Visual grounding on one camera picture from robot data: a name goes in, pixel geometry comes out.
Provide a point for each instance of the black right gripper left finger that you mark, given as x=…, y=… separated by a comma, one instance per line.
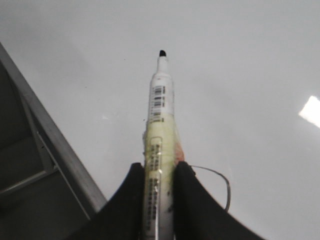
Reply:
x=121, y=217

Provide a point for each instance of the white whiteboard surface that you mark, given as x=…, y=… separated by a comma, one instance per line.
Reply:
x=246, y=81

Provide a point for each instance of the white black whiteboard marker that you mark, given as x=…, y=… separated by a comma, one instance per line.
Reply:
x=160, y=138

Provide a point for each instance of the red magnet taped to marker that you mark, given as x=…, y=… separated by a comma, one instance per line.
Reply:
x=179, y=153

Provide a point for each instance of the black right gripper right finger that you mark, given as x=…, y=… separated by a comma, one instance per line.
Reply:
x=198, y=216

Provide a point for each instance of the black drawn zero line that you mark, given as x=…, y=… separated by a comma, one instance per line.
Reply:
x=216, y=184

